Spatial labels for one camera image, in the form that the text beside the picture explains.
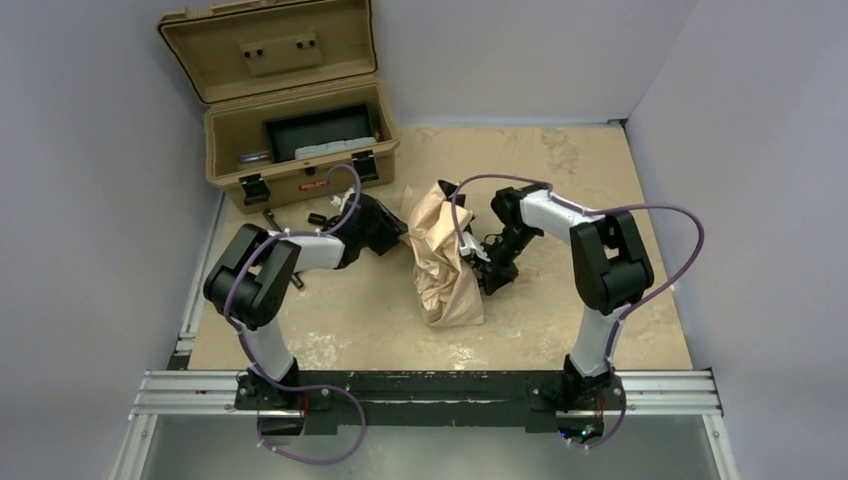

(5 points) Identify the aluminium frame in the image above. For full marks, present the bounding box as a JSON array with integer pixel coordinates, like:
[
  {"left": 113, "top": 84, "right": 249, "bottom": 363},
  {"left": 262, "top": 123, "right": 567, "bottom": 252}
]
[{"left": 132, "top": 199, "right": 722, "bottom": 469}]

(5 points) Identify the black tray in case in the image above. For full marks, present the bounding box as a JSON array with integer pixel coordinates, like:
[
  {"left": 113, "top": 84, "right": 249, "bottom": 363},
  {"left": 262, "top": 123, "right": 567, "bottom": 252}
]
[{"left": 262, "top": 103, "right": 377, "bottom": 163}]

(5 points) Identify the small black cylinder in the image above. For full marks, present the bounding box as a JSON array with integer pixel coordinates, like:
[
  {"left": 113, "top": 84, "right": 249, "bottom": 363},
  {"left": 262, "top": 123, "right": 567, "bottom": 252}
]
[{"left": 307, "top": 212, "right": 335, "bottom": 230}]

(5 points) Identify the beige folding umbrella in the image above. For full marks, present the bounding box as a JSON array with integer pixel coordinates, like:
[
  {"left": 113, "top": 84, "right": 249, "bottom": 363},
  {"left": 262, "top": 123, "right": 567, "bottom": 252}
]
[{"left": 400, "top": 183, "right": 484, "bottom": 328}]

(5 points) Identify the black hex key tool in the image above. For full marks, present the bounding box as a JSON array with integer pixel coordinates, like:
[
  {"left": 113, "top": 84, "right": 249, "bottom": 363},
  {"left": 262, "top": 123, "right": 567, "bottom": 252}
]
[{"left": 262, "top": 209, "right": 305, "bottom": 291}]

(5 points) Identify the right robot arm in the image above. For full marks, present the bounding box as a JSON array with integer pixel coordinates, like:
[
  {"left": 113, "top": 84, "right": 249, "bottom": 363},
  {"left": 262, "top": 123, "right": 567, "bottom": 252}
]
[{"left": 459, "top": 184, "right": 654, "bottom": 402}]

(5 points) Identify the metal can in case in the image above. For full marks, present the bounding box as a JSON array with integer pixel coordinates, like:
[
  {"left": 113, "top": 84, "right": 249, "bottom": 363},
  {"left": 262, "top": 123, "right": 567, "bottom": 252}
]
[{"left": 238, "top": 151, "right": 273, "bottom": 164}]

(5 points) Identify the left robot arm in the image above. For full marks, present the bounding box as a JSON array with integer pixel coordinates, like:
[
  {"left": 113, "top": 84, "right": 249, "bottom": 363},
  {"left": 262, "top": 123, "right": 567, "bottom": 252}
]
[{"left": 202, "top": 194, "right": 408, "bottom": 396}]

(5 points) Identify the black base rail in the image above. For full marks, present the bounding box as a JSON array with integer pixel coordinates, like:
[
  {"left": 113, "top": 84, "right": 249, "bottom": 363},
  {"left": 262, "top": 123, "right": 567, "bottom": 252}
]
[{"left": 234, "top": 370, "right": 624, "bottom": 440}]

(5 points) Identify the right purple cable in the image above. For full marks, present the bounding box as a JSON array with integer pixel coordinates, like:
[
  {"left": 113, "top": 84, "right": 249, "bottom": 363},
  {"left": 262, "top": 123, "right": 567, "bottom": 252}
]
[{"left": 450, "top": 173, "right": 706, "bottom": 452}]

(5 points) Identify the tan hard case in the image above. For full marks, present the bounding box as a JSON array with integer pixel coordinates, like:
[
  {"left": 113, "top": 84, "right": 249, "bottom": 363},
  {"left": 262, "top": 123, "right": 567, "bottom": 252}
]
[{"left": 157, "top": 1, "right": 399, "bottom": 214}]

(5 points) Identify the grey box in case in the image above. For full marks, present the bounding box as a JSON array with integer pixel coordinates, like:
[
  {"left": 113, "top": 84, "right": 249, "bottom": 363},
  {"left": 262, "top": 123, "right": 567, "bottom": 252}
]
[{"left": 294, "top": 137, "right": 377, "bottom": 160}]

